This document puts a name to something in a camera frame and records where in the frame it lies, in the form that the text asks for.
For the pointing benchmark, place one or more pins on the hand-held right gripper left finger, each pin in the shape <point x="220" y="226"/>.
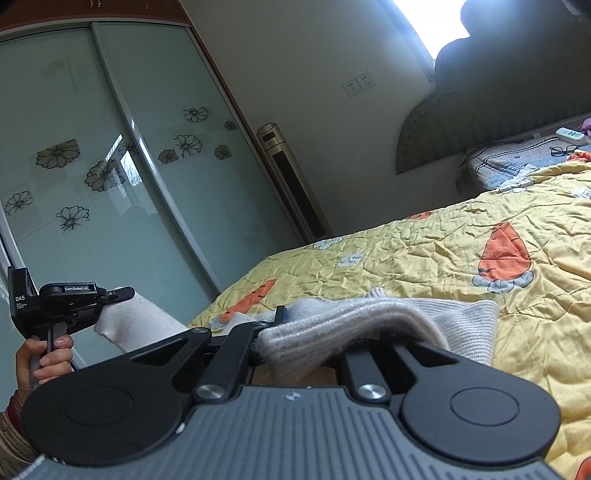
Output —
<point x="231" y="355"/>

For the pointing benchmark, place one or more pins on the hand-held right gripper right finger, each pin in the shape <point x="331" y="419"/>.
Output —
<point x="364" y="371"/>

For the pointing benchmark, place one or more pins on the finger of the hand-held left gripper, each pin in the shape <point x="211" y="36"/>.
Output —
<point x="120" y="295"/>

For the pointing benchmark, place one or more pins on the white knit sweater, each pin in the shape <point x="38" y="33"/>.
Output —
<point x="323" y="332"/>

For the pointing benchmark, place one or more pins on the person's left forearm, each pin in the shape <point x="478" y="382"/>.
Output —
<point x="11" y="434"/>

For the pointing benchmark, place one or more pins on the person's left hand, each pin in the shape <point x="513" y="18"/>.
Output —
<point x="51" y="362"/>

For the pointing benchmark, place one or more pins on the yellow printed quilt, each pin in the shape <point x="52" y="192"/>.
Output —
<point x="438" y="258"/>

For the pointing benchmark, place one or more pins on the gold tower air conditioner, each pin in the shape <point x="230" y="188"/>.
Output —
<point x="295" y="184"/>

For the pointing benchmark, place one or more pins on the blue patterned pillow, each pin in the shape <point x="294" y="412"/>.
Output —
<point x="512" y="161"/>

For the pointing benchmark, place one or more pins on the black eyeglasses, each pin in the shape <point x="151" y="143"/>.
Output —
<point x="564" y="151"/>

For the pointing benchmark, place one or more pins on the dark padded headboard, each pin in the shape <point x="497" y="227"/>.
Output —
<point x="508" y="92"/>

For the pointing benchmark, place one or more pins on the white remote control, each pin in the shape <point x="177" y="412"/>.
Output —
<point x="570" y="134"/>

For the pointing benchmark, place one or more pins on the purple cloth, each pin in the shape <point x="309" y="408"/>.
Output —
<point x="587" y="125"/>

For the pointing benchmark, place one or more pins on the bright window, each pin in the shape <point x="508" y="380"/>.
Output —
<point x="429" y="23"/>

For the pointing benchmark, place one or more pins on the white wall socket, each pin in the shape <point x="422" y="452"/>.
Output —
<point x="351" y="87"/>
<point x="366" y="81"/>

